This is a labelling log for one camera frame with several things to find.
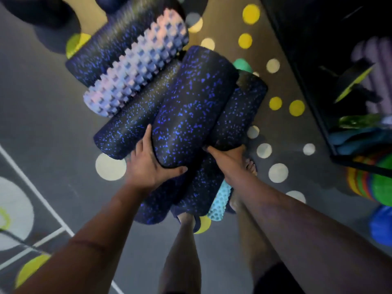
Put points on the person's left hand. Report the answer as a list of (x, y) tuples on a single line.
[(144, 171)]

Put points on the person's right hand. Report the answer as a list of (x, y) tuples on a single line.
[(231, 162)]

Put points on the person's left thumb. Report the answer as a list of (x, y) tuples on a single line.
[(174, 172)]

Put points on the person's left middle finger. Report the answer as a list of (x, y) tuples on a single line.
[(139, 146)]

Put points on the person's right thumb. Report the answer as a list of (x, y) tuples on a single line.
[(214, 151)]

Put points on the long blue speckled foam roller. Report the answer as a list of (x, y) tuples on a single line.
[(239, 113)]

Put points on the thick blue speckled foam roller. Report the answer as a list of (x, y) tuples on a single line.
[(193, 107)]

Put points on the person's right forearm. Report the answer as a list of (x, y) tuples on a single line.
[(306, 235)]

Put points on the person's left forearm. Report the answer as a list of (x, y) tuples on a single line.
[(92, 241)]

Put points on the person's right foot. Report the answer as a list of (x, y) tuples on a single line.
[(251, 167)]

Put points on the teal ridged foam roller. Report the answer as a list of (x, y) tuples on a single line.
[(219, 202)]

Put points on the lavender ridged foam roller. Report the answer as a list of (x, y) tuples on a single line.
[(137, 64)]

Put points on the person's left leg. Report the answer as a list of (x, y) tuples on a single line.
[(180, 260)]

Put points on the person's leg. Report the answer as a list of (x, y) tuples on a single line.
[(254, 241), (180, 260)]

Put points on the person's right leg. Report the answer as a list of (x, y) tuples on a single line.
[(254, 241)]

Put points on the black storage rack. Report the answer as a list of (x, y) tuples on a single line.
[(309, 58)]

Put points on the blue folded mat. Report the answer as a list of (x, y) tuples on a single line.
[(358, 142)]

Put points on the dark blue ball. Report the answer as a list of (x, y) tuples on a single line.
[(111, 3)]

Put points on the green glossy item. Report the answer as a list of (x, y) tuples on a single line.
[(360, 121)]

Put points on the black and yellow pad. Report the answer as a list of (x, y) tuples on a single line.
[(352, 82)]

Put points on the stack of colourful discs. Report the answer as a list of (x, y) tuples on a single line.
[(373, 183)]

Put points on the large dark ball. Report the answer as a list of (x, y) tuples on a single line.
[(39, 12)]

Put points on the purple ridged foam roller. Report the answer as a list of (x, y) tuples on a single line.
[(378, 73)]

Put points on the blue exercise ball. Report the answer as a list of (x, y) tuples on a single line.
[(382, 226)]

